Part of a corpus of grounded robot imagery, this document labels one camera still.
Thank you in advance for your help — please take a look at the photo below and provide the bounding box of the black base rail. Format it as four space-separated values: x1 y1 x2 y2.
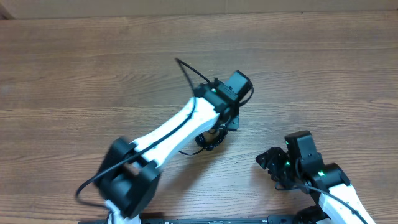
140 213 303 224

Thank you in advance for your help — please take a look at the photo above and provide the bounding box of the black usb cable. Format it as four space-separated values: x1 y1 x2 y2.
178 124 229 156

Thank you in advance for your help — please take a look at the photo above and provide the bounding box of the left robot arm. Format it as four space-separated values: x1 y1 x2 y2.
94 70 254 223

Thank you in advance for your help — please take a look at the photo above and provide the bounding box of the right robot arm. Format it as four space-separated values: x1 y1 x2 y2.
256 131 374 224

